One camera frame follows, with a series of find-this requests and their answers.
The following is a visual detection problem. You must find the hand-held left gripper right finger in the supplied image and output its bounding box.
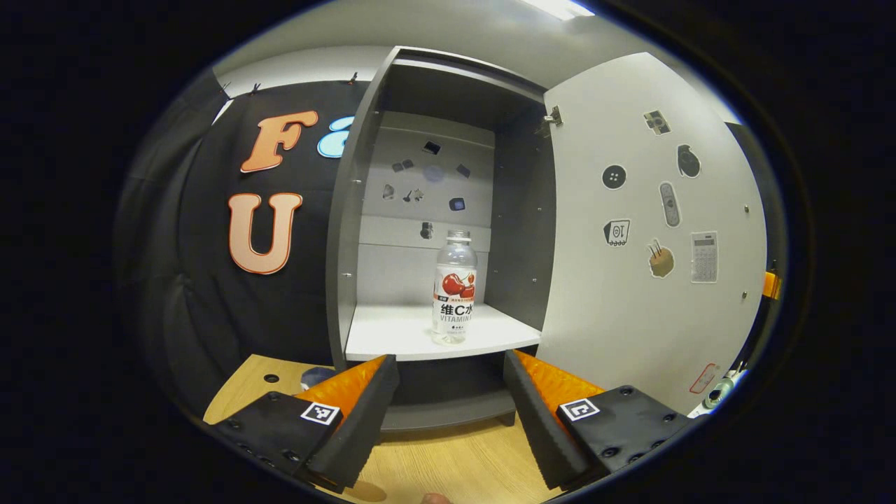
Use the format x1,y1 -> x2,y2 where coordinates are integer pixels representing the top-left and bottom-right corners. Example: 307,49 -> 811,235
503,349 -> 701,491

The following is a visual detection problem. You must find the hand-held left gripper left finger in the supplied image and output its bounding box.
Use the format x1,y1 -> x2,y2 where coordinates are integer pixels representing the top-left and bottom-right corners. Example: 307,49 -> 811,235
199,353 -> 400,494

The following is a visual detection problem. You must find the clear bottle with red label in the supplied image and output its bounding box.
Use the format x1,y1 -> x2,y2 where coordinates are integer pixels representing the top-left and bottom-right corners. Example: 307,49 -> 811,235
431,230 -> 478,345

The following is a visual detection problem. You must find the white cabinet shelf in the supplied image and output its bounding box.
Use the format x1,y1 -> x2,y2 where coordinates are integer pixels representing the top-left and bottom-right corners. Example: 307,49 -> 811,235
345,302 -> 542,362

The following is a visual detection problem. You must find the grey cabinet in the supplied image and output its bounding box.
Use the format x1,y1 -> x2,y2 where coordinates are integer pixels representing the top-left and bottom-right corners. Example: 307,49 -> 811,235
325,45 -> 561,431

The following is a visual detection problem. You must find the black backdrop cloth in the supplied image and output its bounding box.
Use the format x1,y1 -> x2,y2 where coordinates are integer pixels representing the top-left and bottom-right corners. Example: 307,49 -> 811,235
115,66 -> 788,421

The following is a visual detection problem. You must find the ceiling light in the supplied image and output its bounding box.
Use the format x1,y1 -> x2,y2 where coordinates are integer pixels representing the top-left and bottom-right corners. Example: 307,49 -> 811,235
521,0 -> 596,20

